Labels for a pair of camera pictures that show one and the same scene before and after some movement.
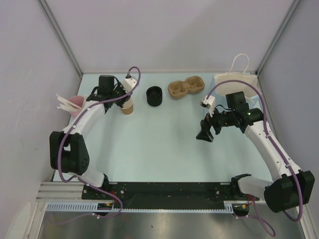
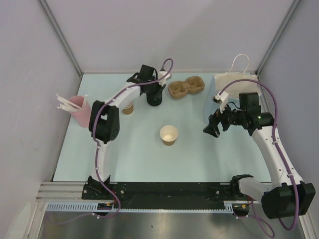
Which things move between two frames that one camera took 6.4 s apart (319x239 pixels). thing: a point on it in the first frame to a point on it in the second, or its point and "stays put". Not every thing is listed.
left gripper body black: [118, 91] to [154, 87]
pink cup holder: [79, 100] stays put
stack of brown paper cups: [127, 108] stays put
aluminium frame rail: [62, 191] stays put
